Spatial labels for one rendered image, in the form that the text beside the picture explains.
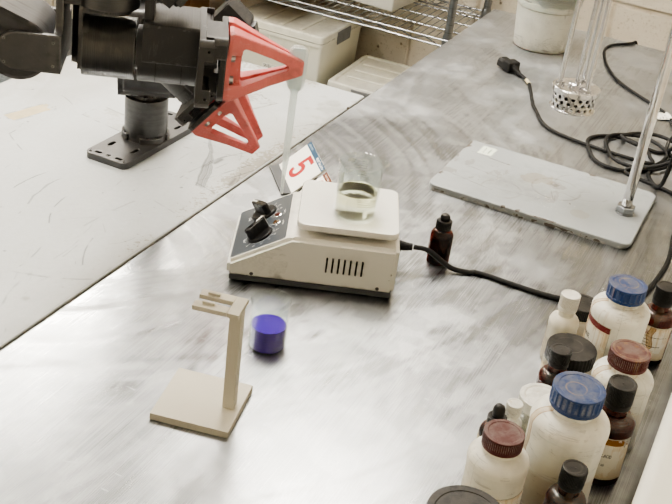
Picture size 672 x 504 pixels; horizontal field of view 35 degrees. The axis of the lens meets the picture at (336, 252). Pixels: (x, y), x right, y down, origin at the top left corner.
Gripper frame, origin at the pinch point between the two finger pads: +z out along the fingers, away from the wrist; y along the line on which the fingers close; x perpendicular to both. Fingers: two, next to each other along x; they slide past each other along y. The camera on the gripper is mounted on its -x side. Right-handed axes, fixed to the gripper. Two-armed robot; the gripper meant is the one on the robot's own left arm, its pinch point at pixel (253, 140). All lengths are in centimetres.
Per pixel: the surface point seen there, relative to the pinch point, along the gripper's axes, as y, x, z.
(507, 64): 76, -18, 39
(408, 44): 248, 29, 68
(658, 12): 216, -44, 104
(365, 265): -11.8, -3.2, 17.4
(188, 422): -39.3, 10.2, 7.7
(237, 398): -34.8, 7.5, 10.8
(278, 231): -8.9, 2.6, 8.3
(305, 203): -6.1, -1.3, 8.6
